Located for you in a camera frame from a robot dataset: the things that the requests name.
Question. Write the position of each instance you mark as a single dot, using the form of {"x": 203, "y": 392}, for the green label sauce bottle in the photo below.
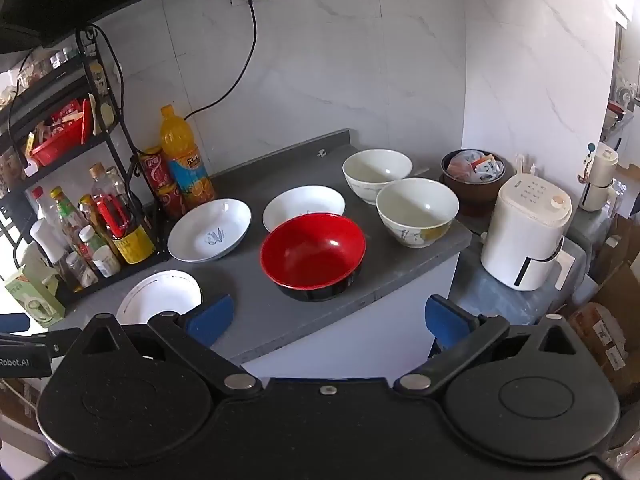
{"x": 65, "y": 220}

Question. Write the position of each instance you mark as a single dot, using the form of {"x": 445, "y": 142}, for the cardboard boxes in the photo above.
{"x": 607, "y": 325}

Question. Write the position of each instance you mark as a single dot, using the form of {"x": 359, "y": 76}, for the black metal rack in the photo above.
{"x": 127, "y": 145}

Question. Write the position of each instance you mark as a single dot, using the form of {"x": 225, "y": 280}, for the white thermos jug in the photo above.
{"x": 597, "y": 180}

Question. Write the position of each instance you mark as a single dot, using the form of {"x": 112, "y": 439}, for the white bowl with floral pattern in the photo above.
{"x": 415, "y": 205}

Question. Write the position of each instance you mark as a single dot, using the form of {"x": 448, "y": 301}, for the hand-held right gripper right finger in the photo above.
{"x": 445, "y": 320}

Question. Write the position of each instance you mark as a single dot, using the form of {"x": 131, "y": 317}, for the small glass jar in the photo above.
{"x": 80, "y": 270}

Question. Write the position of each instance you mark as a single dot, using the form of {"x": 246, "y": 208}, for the red soda can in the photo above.
{"x": 172, "y": 202}
{"x": 156, "y": 170}

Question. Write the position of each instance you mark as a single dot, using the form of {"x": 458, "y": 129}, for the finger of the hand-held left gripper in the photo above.
{"x": 12, "y": 322}

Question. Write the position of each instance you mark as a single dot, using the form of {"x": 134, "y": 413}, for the white pill bottle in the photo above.
{"x": 106, "y": 262}

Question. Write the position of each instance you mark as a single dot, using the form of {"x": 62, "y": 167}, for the red plastic basket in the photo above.
{"x": 55, "y": 142}

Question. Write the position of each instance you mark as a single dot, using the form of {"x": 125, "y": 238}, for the white plate with grey print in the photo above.
{"x": 304, "y": 205}

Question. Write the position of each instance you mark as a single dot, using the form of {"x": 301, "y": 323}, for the clear bottle with red cap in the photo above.
{"x": 42, "y": 210}

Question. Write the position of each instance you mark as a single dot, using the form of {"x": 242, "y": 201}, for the plain white bowl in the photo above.
{"x": 375, "y": 170}

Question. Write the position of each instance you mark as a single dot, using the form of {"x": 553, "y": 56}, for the red and black bowl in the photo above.
{"x": 310, "y": 255}

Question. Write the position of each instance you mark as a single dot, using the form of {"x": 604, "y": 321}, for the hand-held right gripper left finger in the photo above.
{"x": 215, "y": 312}

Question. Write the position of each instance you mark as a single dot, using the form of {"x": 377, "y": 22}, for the white plate with gold rim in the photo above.
{"x": 160, "y": 297}

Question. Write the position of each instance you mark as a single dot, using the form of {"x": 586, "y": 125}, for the yellow cap sauce bottle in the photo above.
{"x": 89, "y": 212}

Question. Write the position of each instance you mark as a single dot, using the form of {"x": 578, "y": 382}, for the white plate with blue print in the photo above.
{"x": 209, "y": 230}

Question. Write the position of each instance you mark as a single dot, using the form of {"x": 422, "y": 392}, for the brown pot with packets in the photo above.
{"x": 472, "y": 185}

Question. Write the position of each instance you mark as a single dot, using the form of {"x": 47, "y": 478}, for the orange juice bottle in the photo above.
{"x": 186, "y": 160}

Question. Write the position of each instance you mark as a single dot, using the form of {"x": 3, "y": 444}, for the green tissue box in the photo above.
{"x": 35, "y": 292}

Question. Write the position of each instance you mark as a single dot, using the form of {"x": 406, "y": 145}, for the white air fryer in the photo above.
{"x": 520, "y": 230}

